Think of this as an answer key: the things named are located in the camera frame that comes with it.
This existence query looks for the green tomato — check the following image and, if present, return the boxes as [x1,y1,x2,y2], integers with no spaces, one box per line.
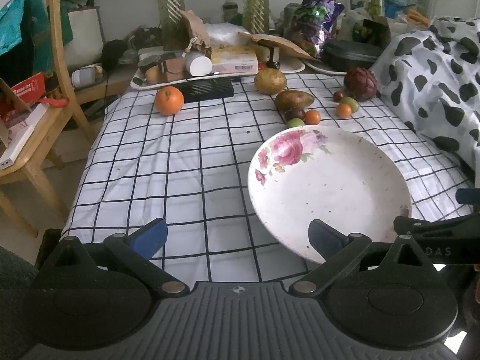
[286,118,304,128]
[340,96,360,113]

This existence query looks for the orange tomato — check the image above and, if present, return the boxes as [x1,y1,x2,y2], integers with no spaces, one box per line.
[336,103,352,119]
[304,110,321,125]

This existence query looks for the dark purple tomato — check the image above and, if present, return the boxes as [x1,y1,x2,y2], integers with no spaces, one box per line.
[285,108,306,121]

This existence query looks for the large orange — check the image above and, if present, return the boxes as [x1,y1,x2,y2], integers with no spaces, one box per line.
[154,86,185,116]

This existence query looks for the small dark red tomato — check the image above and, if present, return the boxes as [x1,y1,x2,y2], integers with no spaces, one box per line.
[333,91,344,102]

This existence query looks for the brown mango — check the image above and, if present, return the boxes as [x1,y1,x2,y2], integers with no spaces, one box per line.
[275,89,314,111]

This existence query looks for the purple-red dragon fruit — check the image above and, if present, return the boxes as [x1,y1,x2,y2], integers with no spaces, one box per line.
[343,67,377,101]

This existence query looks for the round yellow-brown fruit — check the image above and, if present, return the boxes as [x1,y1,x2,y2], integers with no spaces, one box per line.
[255,68,287,95]

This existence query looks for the white floral plate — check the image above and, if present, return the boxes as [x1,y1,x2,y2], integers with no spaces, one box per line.
[247,125,412,263]

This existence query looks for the cow print blanket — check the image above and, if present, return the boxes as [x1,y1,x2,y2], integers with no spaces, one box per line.
[372,16,479,168]

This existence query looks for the wooden chair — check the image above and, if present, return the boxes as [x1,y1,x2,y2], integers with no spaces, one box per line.
[1,0,96,220]

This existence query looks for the black ribbed device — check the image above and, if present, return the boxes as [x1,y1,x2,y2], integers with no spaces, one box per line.
[175,78,234,103]

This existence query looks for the white tray right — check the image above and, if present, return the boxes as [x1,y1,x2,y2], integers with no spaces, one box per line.
[302,59,346,77]

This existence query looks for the white tray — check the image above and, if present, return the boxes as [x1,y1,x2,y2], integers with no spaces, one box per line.
[302,59,346,77]
[129,58,307,91]

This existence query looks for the small brown cardboard box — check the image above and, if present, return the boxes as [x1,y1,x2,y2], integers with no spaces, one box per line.
[160,57,186,82]

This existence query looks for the white tray left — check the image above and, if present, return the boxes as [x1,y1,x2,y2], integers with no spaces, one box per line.
[129,58,307,91]

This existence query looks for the white cylinder container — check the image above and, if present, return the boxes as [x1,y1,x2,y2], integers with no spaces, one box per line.
[185,51,212,77]

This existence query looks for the black zip case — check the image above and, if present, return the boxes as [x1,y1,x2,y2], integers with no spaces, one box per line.
[322,40,383,72]

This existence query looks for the red box on chair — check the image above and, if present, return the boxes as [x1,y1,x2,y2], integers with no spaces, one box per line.
[1,72,46,121]

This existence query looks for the brown paper envelope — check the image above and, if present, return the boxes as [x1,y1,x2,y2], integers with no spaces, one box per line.
[238,32,313,59]

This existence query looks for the yellow white box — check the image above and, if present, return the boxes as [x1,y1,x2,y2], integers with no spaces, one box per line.
[211,46,259,74]

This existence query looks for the crumpled brown paper bag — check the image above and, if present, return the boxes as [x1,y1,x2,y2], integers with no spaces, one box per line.
[180,10,212,55]

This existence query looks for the purple snack bag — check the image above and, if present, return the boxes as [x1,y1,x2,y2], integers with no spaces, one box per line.
[286,0,344,59]

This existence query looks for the left woven plant vase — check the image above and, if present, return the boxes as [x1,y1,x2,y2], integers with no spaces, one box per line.
[157,0,187,50]

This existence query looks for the teal bag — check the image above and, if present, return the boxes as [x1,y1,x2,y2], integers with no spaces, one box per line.
[0,0,25,55]

